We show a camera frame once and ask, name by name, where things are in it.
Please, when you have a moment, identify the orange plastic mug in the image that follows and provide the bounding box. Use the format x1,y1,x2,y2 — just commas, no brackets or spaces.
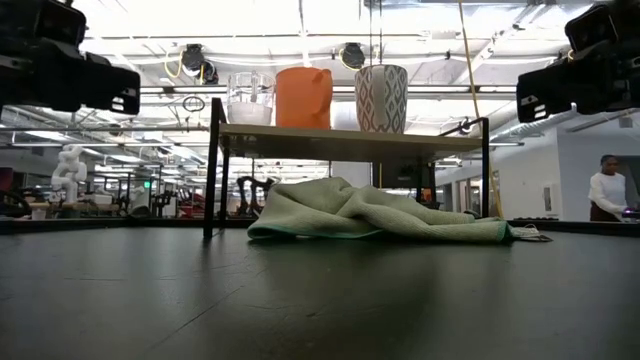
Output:
274,65,335,131

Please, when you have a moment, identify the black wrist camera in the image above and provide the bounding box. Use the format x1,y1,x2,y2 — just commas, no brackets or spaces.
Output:
0,0,88,50
564,2,640,54

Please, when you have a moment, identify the wooden shelf board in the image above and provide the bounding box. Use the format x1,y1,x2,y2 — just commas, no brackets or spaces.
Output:
202,96,492,241

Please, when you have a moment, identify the green cloth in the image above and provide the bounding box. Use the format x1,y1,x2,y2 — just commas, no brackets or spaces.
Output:
246,176,513,246

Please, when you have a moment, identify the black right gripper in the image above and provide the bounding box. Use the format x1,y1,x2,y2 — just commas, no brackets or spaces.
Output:
515,42,640,124

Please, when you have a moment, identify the black hanging cable reel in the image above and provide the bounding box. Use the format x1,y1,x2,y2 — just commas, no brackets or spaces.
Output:
337,41,367,72
163,42,220,86

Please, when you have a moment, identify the patterned ceramic mug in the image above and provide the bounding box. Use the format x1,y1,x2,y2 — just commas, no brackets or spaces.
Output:
354,63,410,135

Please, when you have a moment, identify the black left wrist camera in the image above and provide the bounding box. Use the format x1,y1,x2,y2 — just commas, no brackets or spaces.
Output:
0,0,88,50

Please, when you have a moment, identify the white robot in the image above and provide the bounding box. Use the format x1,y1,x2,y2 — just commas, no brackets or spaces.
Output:
50,144,89,205

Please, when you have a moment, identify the person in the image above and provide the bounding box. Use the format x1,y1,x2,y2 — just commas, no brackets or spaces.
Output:
587,154,631,223

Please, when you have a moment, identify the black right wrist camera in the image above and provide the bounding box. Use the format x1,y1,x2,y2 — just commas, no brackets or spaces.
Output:
564,2,640,54

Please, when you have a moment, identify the white cloth tag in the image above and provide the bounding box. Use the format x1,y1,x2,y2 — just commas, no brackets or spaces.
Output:
508,224,554,244

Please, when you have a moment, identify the yellow cable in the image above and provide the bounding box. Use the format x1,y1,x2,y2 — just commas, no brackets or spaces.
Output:
456,0,504,220

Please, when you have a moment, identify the small clear glass cup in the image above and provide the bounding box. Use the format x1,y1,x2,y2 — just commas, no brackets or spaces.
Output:
226,70,277,127

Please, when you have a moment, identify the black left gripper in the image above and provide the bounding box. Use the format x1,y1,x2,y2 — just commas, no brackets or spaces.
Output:
0,37,142,117

